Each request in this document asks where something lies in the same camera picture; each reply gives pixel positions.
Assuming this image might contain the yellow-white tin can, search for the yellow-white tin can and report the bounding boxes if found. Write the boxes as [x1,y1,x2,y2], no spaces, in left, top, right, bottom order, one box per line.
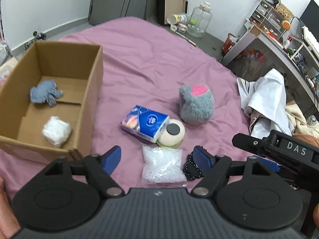
[167,13,189,25]

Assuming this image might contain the white keyboard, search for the white keyboard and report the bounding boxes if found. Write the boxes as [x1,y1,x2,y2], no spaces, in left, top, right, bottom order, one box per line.
[301,26,319,53]

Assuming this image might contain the brown cardboard box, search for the brown cardboard box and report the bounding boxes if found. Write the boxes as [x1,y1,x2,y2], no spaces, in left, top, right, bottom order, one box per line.
[0,41,104,163]

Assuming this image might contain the black monitor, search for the black monitor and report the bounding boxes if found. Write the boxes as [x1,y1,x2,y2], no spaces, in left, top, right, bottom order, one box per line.
[299,0,319,36]

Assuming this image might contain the white monitor riser shelf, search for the white monitor riser shelf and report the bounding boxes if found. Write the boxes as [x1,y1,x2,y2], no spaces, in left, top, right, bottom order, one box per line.
[290,35,319,64]

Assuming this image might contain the blue-grey fuzzy cloth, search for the blue-grey fuzzy cloth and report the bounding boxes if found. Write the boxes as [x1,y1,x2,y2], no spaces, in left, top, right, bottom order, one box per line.
[30,80,64,107]

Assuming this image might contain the clear plastic water jug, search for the clear plastic water jug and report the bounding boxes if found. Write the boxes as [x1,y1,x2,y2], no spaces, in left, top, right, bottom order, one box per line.
[187,2,213,38]

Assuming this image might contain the grey drawer organizer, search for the grey drawer organizer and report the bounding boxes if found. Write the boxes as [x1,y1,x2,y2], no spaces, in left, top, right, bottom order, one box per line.
[249,0,286,34]

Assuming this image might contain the woven basket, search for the woven basket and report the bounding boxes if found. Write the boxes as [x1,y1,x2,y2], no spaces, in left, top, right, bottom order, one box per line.
[275,3,294,22]

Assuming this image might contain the white crumpled soft bundle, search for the white crumpled soft bundle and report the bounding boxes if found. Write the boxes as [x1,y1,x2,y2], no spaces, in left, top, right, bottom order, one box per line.
[42,116,73,148]

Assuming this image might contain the pen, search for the pen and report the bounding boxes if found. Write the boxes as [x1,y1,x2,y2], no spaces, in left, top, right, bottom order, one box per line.
[176,32,197,46]

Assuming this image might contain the beige fleece blanket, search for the beige fleece blanket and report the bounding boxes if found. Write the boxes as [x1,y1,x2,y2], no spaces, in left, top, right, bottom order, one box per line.
[285,101,319,140]

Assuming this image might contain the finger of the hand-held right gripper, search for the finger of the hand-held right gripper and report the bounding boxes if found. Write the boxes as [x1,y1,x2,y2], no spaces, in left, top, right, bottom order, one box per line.
[259,156,283,174]

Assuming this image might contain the clear bag of white pellets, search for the clear bag of white pellets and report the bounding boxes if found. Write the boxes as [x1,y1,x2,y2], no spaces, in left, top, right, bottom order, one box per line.
[142,146,187,187]

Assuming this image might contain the blue tissue pack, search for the blue tissue pack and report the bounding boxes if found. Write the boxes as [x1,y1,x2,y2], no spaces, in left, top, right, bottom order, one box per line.
[120,105,170,143]

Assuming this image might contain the grey fuzzy plush with pink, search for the grey fuzzy plush with pink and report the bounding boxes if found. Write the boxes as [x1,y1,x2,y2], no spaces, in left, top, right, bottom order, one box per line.
[179,84,215,125]

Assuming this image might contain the white crumpled sheet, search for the white crumpled sheet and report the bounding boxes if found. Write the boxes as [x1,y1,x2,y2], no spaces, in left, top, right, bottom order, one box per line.
[237,68,296,137]

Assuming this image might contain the printed plastic bag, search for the printed plastic bag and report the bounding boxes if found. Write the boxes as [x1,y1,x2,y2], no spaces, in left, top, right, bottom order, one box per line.
[240,48,266,81]

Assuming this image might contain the white desk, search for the white desk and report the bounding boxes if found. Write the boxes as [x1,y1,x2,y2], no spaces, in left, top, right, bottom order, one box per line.
[221,21,319,110]

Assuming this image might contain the black beaded pouch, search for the black beaded pouch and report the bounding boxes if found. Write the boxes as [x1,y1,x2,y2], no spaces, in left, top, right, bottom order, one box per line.
[183,152,203,181]

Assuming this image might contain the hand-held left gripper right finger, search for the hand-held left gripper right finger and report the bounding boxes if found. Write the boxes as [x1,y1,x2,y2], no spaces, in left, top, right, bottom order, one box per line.
[191,146,276,197]

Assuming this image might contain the orange-brown cloth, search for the orange-brown cloth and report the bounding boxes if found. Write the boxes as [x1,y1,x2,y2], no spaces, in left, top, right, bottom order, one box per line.
[293,133,319,145]

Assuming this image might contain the pink bed sheet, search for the pink bed sheet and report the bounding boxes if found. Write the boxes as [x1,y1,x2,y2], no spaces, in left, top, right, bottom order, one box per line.
[0,17,297,198]

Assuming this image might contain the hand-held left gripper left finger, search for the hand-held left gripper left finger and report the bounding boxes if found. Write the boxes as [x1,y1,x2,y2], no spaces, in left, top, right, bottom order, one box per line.
[43,146,125,199]

